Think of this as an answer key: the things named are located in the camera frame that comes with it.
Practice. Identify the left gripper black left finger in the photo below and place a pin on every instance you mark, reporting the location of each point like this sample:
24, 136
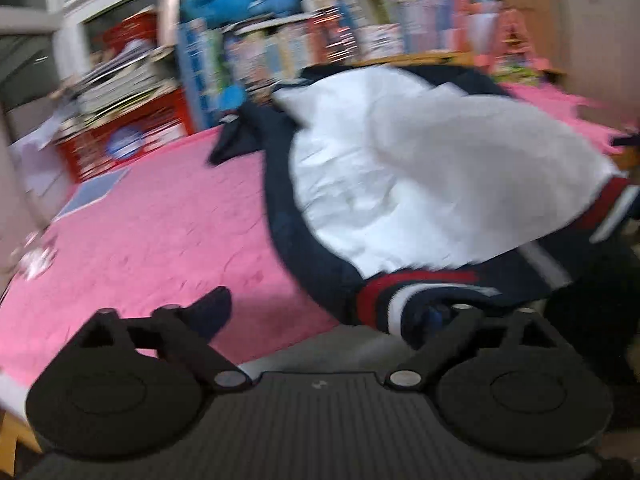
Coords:
186, 334

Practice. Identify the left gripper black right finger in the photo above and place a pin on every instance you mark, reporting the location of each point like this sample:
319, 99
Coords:
438, 350

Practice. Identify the white and navy jacket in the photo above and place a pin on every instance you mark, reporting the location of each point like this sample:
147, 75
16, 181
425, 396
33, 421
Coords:
393, 194

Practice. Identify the pink patterned table cloth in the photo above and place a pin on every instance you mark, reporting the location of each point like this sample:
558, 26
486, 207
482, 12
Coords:
175, 228

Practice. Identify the blue notebook on table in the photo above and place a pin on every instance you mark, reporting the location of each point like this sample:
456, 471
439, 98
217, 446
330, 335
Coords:
91, 192

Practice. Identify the red plastic crate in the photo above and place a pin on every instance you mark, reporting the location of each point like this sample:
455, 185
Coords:
139, 129

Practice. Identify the blue ball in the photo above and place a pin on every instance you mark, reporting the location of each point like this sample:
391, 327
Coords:
231, 98

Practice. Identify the wooden drawer organizer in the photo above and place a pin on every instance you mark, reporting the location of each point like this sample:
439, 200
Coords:
438, 57

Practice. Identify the stack of papers and books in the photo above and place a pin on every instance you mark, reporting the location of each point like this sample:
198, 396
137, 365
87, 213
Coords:
140, 70

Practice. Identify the pink toy house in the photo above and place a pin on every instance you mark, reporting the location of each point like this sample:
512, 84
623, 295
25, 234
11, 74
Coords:
512, 57

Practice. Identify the left row of books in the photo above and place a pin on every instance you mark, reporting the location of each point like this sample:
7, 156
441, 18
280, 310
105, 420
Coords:
198, 73

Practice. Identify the row of colourful books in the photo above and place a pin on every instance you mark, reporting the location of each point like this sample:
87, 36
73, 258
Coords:
267, 50

